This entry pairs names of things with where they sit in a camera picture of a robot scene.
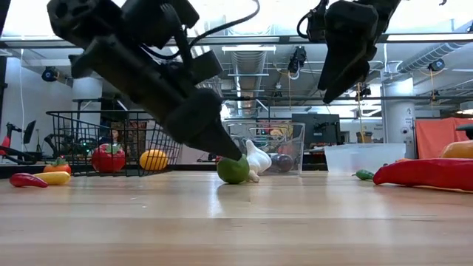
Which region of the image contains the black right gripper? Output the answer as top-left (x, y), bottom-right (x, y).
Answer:
top-left (318, 0), bottom-right (402, 104)

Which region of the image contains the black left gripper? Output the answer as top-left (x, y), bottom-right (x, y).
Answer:
top-left (69, 36), bottom-right (243, 161)

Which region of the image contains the orange citrus fruit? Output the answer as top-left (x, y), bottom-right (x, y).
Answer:
top-left (139, 149), bottom-right (169, 172)

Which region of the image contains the green lime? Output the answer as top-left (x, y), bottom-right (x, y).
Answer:
top-left (216, 154), bottom-right (251, 185)

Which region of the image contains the white garlic bulb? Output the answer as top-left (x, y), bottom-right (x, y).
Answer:
top-left (245, 139), bottom-right (273, 183)

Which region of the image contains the purple eggplant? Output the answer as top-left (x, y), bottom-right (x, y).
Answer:
top-left (271, 153), bottom-right (295, 174)

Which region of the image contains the red tomato green stem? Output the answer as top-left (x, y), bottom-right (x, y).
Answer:
top-left (91, 143), bottom-right (127, 174)

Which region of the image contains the dark green small chili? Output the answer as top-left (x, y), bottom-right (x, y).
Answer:
top-left (351, 168), bottom-right (375, 182)

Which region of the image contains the long red pepper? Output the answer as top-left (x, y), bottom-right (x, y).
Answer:
top-left (372, 157), bottom-right (473, 192)

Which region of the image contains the small yellow chili pepper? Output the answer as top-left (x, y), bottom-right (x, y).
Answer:
top-left (33, 170), bottom-right (72, 186)

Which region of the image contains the small red chili pepper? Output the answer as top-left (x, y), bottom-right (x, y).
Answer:
top-left (9, 172), bottom-right (50, 189)

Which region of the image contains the black ceiling device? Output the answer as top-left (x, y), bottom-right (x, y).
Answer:
top-left (41, 66), bottom-right (59, 83)
top-left (287, 46), bottom-right (308, 81)
top-left (427, 58), bottom-right (446, 73)

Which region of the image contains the white round column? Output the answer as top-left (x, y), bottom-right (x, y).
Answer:
top-left (381, 78), bottom-right (417, 166)

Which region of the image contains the black overhead crossbar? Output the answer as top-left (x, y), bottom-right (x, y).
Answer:
top-left (0, 34), bottom-right (473, 49)

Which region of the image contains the clear plastic tall bin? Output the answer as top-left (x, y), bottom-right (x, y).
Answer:
top-left (225, 121), bottom-right (306, 177)

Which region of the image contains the person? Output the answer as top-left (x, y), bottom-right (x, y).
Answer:
top-left (109, 125), bottom-right (126, 146)

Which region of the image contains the translucent low plastic container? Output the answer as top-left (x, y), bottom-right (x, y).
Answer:
top-left (324, 143), bottom-right (406, 177)

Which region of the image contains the orange-red curtain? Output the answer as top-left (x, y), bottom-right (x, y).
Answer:
top-left (415, 117), bottom-right (473, 166)

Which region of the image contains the small orange-red tomato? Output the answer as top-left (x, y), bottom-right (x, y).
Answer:
top-left (43, 157), bottom-right (72, 174)

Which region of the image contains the small black background monitor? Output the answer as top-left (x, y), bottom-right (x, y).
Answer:
top-left (22, 120), bottom-right (37, 145)

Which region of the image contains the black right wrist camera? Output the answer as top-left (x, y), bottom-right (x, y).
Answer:
top-left (297, 0), bottom-right (330, 42)

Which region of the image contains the silver ribbed ceiling duct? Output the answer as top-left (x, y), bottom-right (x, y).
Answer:
top-left (397, 41), bottom-right (473, 74)

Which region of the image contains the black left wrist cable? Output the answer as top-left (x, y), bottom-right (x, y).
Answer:
top-left (186, 0), bottom-right (262, 44)

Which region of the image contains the black wire basket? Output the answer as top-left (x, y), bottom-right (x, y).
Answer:
top-left (45, 109), bottom-right (185, 177)

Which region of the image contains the black aluminium table frame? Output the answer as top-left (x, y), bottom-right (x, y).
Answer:
top-left (0, 162), bottom-right (444, 180)

